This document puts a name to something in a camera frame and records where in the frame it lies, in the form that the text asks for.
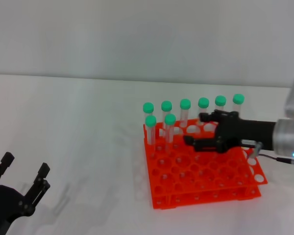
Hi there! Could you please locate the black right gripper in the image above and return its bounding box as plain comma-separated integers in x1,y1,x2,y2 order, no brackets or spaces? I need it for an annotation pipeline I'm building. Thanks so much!
183,110,276,154

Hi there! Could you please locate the green-capped clear test tube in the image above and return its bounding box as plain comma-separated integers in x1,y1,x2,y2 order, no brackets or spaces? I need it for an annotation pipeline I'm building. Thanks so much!
179,98,192,128
161,100,173,129
145,115,157,147
164,113,177,145
232,93,245,114
215,95,227,113
197,97,210,126
142,102,155,117

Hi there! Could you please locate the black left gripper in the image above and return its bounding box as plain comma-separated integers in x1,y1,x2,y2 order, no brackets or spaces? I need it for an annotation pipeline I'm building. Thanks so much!
0,152,51,235

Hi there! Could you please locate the dark gripper cable with plugs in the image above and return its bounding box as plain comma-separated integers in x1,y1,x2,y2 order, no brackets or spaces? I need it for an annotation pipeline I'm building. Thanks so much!
242,140,294,169

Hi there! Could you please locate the orange plastic test tube rack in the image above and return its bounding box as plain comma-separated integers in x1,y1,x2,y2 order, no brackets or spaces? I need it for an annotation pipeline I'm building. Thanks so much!
143,118,269,210

